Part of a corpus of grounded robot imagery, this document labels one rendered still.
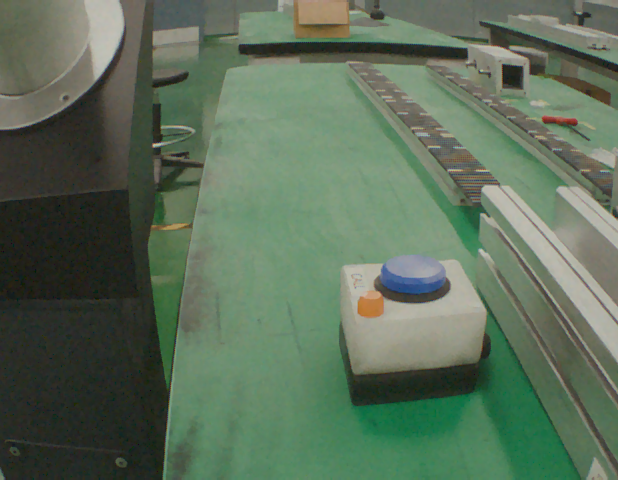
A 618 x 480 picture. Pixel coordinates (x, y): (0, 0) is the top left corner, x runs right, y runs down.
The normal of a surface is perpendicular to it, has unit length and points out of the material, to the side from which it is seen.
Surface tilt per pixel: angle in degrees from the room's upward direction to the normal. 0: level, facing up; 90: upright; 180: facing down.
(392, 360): 90
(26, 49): 134
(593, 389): 90
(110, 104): 47
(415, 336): 90
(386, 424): 0
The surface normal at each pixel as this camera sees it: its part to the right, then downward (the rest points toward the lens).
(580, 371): -1.00, 0.04
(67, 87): 0.08, -0.37
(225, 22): 0.08, 0.36
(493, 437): -0.01, -0.93
